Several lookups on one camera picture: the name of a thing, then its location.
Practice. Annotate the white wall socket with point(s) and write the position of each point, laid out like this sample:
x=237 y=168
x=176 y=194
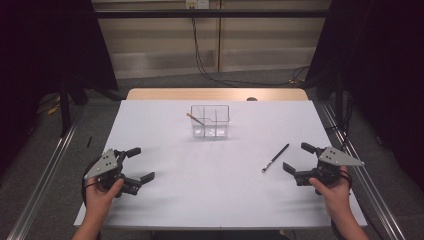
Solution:
x=203 y=3

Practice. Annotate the clear acrylic organizer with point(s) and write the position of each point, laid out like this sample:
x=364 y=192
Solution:
x=210 y=121

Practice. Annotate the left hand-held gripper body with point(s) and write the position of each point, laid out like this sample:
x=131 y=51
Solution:
x=105 y=163

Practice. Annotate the black metal frame bar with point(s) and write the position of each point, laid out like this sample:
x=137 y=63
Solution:
x=213 y=13

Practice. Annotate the dark table grommet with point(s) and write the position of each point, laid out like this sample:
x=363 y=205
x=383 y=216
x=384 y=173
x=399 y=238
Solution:
x=251 y=99

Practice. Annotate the person's left hand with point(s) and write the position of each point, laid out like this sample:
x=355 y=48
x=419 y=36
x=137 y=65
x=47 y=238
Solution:
x=100 y=200

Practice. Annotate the person's right hand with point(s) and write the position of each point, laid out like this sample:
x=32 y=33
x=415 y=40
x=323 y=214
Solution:
x=333 y=200

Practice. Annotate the black makeup brush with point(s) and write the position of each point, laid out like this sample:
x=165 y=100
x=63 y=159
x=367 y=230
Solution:
x=275 y=158

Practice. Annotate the black stand post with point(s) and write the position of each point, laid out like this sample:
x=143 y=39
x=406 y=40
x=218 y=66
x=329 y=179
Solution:
x=339 y=100
x=64 y=110

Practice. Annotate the aluminium floor rail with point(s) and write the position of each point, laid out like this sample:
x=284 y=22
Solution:
x=373 y=190
x=43 y=180

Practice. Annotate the white table sheet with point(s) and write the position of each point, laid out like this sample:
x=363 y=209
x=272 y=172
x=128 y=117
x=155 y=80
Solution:
x=213 y=186

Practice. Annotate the black curtain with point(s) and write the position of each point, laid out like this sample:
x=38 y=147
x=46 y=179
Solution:
x=40 y=50
x=383 y=66

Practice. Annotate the small black stick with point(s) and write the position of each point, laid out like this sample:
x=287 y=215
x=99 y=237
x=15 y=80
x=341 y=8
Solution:
x=89 y=141

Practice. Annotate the yellowed wall socket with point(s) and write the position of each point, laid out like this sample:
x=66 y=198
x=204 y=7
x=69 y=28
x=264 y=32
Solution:
x=191 y=3

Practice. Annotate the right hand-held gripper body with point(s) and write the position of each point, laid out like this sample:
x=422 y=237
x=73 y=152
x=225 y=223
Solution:
x=333 y=158

